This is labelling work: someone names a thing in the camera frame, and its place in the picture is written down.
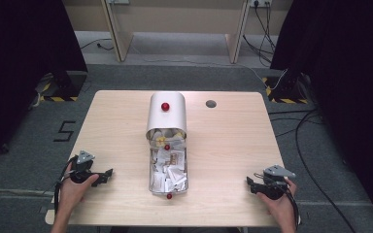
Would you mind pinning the short clear drawer red knob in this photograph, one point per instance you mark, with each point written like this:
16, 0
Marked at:
167, 145

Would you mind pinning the person's right hand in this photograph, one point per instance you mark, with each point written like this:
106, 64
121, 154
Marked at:
283, 207

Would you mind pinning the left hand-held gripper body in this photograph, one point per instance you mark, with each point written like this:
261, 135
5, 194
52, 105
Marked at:
81, 170

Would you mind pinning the black curtain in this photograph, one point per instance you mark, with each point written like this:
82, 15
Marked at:
346, 81
19, 64

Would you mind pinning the stand base with hazard tape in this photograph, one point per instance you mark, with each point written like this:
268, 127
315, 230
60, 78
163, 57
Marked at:
288, 92
63, 89

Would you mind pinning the pile of white paper packets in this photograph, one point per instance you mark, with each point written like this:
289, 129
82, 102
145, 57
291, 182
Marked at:
168, 173

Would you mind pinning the heap of white yellow packets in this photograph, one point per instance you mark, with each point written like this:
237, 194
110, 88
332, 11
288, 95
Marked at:
165, 136

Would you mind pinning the white wall socket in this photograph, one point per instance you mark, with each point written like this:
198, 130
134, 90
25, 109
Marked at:
260, 3

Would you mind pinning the light wooden desk frame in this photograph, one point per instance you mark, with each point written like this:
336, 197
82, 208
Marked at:
175, 19

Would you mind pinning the person's left hand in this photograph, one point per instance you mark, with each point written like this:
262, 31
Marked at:
73, 194

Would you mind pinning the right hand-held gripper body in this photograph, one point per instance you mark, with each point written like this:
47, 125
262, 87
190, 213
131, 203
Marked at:
273, 187

